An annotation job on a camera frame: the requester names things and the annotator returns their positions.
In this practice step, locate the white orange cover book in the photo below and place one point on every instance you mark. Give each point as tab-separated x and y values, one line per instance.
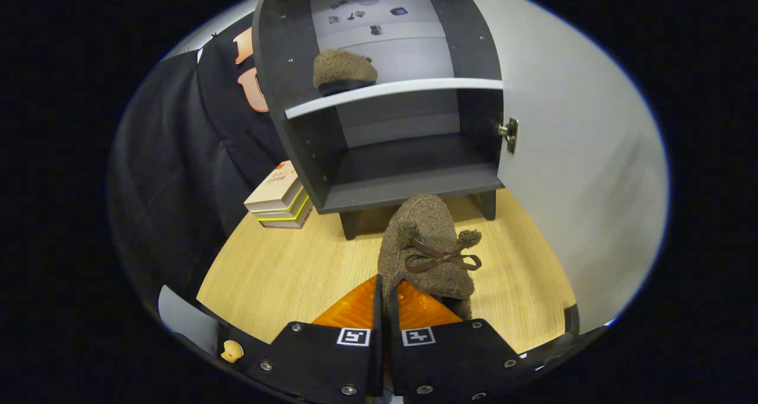
272	191

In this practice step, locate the yellow edged book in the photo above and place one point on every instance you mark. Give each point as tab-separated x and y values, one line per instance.
290	214

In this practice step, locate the dark grey shoe cabinet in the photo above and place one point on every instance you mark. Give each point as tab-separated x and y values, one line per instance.
408	167

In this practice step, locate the tan book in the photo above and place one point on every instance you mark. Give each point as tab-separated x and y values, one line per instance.
293	224

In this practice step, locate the beige shoe cabinet door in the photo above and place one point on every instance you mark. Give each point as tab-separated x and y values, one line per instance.
580	155

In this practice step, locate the brown fuzzy shoe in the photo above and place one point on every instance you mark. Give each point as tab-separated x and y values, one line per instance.
423	226
343	66

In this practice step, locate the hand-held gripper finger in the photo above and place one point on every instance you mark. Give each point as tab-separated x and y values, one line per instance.
392	345
379	333

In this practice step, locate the black backdrop cloth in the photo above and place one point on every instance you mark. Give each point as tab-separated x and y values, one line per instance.
177	155

